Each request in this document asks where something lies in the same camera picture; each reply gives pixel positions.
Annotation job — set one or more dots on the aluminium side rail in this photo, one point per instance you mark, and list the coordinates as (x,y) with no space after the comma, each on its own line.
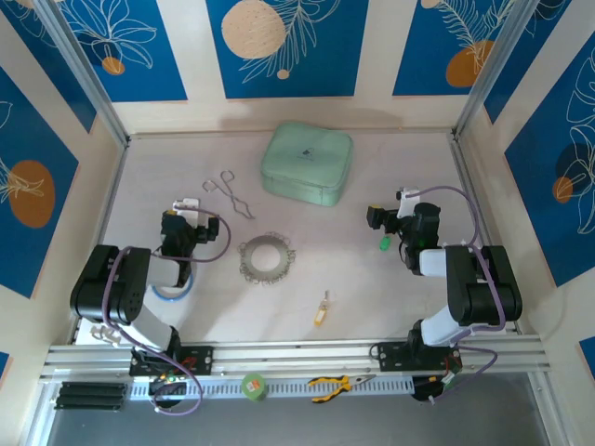
(467,176)
(114,186)

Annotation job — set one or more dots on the blue floral wall panel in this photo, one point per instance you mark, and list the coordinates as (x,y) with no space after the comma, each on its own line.
(139,69)
(325,69)
(516,69)
(427,46)
(60,69)
(28,139)
(548,209)

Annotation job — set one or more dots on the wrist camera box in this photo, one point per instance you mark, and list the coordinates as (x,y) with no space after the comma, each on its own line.
(409,202)
(187,206)

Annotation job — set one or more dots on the black ridged block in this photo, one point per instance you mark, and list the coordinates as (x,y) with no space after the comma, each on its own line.
(90,396)

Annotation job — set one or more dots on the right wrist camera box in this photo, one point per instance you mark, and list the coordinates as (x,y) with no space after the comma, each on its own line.
(409,202)

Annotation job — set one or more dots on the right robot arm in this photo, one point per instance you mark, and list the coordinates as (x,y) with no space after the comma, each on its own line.
(483,288)

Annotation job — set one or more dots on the green tape roll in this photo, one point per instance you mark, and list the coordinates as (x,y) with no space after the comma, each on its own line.
(253,386)

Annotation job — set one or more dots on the mint green zip pouch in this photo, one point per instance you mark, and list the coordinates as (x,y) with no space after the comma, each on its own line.
(304,162)

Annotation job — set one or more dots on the aluminium frame post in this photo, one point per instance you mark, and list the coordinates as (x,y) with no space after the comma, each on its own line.
(493,69)
(86,74)

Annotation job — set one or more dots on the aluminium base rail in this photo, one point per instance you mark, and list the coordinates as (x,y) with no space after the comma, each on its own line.
(288,358)

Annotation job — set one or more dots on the blue stethoscope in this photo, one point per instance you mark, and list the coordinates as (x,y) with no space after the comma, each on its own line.
(173,299)

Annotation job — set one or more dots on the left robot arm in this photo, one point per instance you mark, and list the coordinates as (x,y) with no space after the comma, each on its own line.
(111,288)

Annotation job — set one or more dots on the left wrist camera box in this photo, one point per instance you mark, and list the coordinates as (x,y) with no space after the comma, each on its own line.
(187,206)

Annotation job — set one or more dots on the white plastic bracket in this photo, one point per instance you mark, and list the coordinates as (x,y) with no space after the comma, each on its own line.
(104,335)

